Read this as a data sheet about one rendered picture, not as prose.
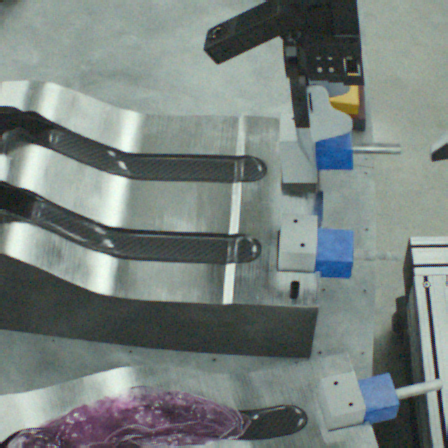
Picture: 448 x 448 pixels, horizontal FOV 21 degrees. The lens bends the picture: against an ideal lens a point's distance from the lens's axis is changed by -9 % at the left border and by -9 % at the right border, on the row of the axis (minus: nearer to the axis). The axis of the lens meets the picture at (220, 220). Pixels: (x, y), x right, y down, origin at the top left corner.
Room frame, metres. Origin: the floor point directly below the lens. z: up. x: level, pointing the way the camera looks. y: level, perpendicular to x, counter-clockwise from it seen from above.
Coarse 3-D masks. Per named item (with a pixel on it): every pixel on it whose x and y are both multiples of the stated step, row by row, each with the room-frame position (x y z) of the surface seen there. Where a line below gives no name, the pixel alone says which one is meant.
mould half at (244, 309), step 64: (128, 128) 1.03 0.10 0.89; (192, 128) 1.03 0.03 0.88; (256, 128) 1.03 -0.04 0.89; (64, 192) 0.91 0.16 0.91; (128, 192) 0.94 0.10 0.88; (192, 192) 0.94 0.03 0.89; (256, 192) 0.94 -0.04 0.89; (320, 192) 0.94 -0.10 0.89; (0, 256) 0.80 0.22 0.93; (64, 256) 0.83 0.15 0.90; (0, 320) 0.80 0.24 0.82; (64, 320) 0.80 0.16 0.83; (128, 320) 0.80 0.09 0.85; (192, 320) 0.79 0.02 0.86; (256, 320) 0.79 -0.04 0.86
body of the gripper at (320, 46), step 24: (288, 0) 0.97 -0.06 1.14; (312, 0) 0.96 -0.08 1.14; (336, 0) 0.98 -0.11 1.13; (312, 24) 0.98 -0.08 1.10; (336, 24) 0.97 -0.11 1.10; (288, 48) 0.96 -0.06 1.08; (312, 48) 0.96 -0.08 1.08; (336, 48) 0.95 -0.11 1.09; (360, 48) 0.95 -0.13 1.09; (288, 72) 0.95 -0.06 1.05; (312, 72) 0.96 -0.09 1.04; (336, 72) 0.96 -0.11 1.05; (360, 72) 0.95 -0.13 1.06
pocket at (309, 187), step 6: (282, 174) 0.99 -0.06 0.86; (318, 174) 0.98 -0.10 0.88; (282, 180) 0.98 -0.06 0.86; (318, 180) 0.97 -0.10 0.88; (282, 186) 0.97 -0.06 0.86; (288, 186) 0.97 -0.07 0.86; (294, 186) 0.97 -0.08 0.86; (300, 186) 0.97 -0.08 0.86; (306, 186) 0.97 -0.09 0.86; (312, 186) 0.97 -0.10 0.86; (318, 186) 0.96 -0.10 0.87; (312, 192) 0.97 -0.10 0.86
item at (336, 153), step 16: (288, 128) 0.97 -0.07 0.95; (288, 144) 0.95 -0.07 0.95; (320, 144) 0.96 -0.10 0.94; (336, 144) 0.96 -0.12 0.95; (352, 144) 0.96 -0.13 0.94; (368, 144) 0.97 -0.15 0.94; (384, 144) 0.97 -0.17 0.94; (288, 160) 0.94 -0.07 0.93; (304, 160) 0.94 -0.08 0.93; (320, 160) 0.95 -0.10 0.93; (336, 160) 0.95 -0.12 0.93; (352, 160) 0.95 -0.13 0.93; (288, 176) 0.94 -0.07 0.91; (304, 176) 0.94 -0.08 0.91
